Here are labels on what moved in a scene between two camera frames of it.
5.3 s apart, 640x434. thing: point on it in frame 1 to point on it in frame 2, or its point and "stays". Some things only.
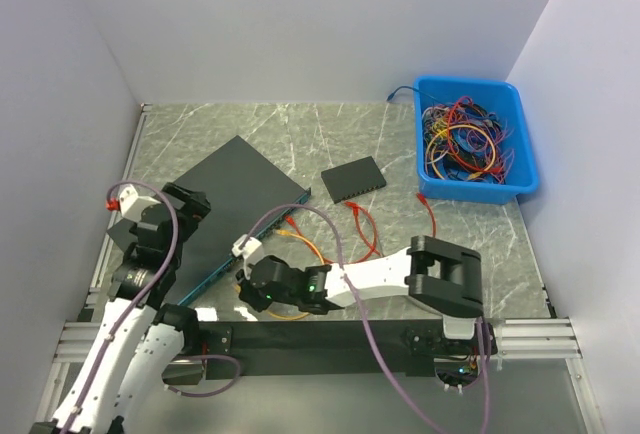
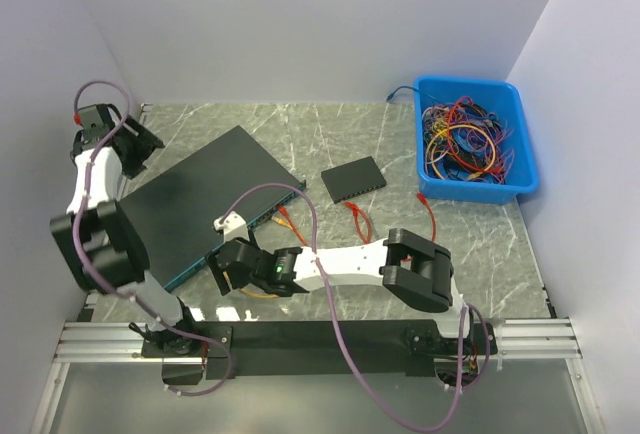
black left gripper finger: x=194 y=201 to x=141 y=135
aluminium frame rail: x=526 y=339 stays
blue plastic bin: x=502 y=97 stays
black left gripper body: x=188 y=224 to x=127 y=141
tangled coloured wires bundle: x=464 y=142 stays
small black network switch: x=353 y=179 stays
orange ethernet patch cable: x=322 y=261 to x=282 y=222
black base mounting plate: x=341 y=349 stays
